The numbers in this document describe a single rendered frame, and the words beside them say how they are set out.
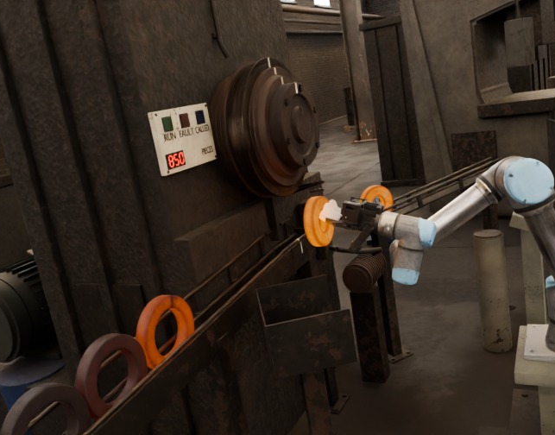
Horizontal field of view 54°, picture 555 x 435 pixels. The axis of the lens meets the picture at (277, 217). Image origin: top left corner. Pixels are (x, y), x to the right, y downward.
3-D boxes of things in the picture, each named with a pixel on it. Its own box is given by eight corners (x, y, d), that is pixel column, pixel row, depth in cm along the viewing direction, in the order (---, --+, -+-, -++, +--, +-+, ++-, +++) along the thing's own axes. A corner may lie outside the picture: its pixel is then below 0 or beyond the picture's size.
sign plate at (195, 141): (160, 176, 155) (147, 112, 151) (212, 159, 177) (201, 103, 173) (167, 175, 154) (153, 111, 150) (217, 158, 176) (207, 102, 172)
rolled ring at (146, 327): (134, 335, 124) (123, 334, 126) (168, 387, 134) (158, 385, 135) (174, 280, 138) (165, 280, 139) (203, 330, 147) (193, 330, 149)
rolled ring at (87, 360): (134, 318, 125) (123, 318, 127) (74, 365, 110) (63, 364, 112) (155, 386, 131) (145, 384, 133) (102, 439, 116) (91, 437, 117)
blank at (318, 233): (298, 209, 162) (308, 208, 160) (318, 189, 174) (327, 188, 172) (311, 255, 167) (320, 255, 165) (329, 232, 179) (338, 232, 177)
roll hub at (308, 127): (277, 175, 175) (262, 87, 169) (312, 159, 199) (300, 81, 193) (293, 174, 173) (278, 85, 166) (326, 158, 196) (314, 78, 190)
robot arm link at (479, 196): (508, 146, 166) (380, 242, 176) (520, 148, 156) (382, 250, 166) (531, 175, 167) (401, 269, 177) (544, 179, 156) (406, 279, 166)
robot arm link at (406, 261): (413, 276, 166) (420, 242, 164) (419, 288, 155) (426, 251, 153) (387, 272, 167) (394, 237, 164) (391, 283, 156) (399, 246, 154)
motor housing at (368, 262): (356, 384, 228) (337, 264, 216) (373, 358, 246) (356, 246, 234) (386, 388, 221) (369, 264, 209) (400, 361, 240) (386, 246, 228)
